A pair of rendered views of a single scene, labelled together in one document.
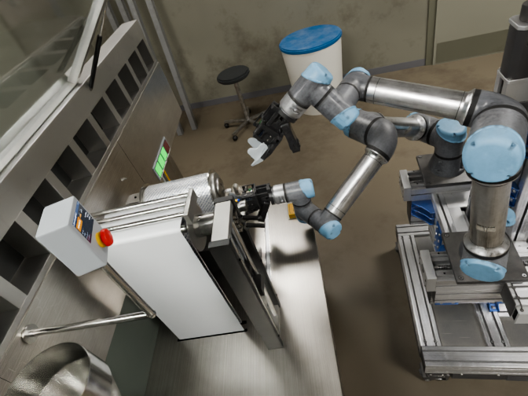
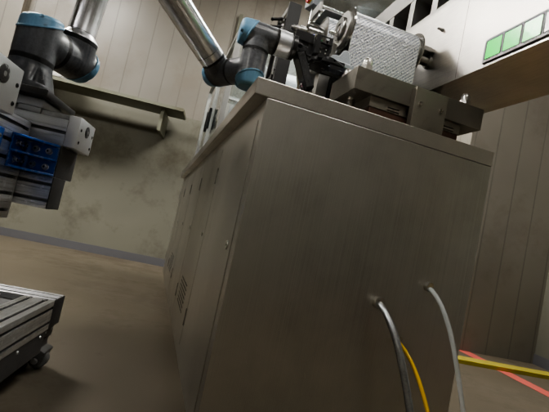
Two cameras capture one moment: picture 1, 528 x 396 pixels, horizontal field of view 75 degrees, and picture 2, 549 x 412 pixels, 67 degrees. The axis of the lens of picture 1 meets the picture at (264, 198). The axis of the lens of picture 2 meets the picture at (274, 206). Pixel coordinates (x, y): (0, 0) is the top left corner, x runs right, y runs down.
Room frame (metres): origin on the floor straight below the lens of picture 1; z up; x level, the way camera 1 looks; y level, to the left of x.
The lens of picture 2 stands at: (2.04, -0.54, 0.56)
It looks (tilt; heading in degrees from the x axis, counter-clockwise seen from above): 4 degrees up; 152
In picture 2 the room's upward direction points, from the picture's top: 12 degrees clockwise
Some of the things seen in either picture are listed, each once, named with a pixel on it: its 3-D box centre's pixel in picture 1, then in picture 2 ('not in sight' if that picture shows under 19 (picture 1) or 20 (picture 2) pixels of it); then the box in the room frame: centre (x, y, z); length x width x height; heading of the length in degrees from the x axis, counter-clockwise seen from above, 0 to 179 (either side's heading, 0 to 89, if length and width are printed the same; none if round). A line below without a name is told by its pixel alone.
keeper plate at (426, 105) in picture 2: not in sight; (427, 112); (1.26, 0.26, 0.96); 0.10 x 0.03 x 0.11; 78
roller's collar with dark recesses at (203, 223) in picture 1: (207, 224); (313, 34); (0.71, 0.17, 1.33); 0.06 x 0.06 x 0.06; 78
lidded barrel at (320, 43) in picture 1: (315, 72); not in sight; (3.45, -0.97, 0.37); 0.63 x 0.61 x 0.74; 70
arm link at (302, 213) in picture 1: (306, 210); (247, 69); (0.94, -0.14, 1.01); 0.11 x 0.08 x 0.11; 21
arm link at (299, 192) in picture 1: (298, 190); (257, 37); (0.96, -0.14, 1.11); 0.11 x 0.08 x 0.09; 78
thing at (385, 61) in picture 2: not in sight; (379, 77); (1.04, 0.25, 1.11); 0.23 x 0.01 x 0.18; 78
